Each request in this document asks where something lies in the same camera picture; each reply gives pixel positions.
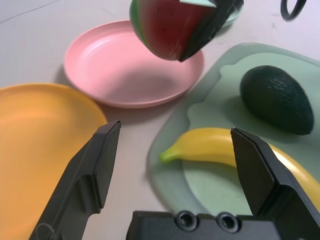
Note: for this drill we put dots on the pink plastic plate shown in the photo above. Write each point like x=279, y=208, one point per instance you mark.
x=112, y=75

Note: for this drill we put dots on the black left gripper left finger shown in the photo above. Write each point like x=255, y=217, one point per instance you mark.
x=82, y=175

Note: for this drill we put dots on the light green tray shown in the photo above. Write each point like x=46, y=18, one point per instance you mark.
x=215, y=190

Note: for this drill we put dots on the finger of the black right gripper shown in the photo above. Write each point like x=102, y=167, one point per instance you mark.
x=210, y=30

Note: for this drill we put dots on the red toy watermelon slice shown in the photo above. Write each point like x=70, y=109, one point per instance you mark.
x=162, y=32

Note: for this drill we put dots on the yellow toy banana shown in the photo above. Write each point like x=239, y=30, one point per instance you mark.
x=200, y=147

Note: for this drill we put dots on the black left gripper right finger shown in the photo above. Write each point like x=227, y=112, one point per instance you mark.
x=265, y=175

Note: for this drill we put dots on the yellow plastic plate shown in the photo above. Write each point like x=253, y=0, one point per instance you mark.
x=37, y=130

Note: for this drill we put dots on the dark green toy avocado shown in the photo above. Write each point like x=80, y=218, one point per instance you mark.
x=275, y=100

